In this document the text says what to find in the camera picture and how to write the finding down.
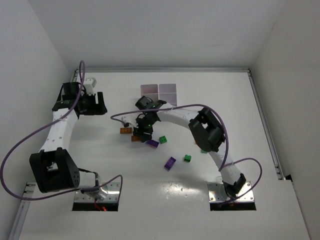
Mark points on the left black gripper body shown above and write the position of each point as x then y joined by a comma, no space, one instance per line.
94,104

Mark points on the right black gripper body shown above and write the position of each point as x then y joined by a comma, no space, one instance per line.
143,132

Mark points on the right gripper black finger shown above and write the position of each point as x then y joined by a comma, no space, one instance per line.
145,136
137,133

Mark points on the purple butterfly lego brick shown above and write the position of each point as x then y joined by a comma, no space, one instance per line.
152,143

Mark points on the green two-by-two lego brick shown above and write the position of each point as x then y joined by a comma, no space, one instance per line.
162,140

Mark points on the dark green lego brick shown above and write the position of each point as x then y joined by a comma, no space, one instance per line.
187,158

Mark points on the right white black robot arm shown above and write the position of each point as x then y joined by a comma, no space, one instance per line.
209,134

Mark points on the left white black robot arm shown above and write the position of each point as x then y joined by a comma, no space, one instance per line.
53,167

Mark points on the left white divided container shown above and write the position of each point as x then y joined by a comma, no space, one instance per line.
150,90

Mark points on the white divided container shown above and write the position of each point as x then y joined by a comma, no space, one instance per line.
150,90
168,92

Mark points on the right white divided container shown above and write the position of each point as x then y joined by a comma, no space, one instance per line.
168,92

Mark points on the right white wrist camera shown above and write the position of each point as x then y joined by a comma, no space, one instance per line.
129,121

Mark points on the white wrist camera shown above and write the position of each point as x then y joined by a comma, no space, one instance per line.
89,85
129,121

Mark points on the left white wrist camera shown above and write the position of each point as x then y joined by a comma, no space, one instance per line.
89,85

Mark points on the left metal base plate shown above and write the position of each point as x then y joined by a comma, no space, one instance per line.
106,194

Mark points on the metal base plate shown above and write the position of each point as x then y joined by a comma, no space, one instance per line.
106,194
217,193

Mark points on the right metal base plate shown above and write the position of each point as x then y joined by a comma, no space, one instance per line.
217,193

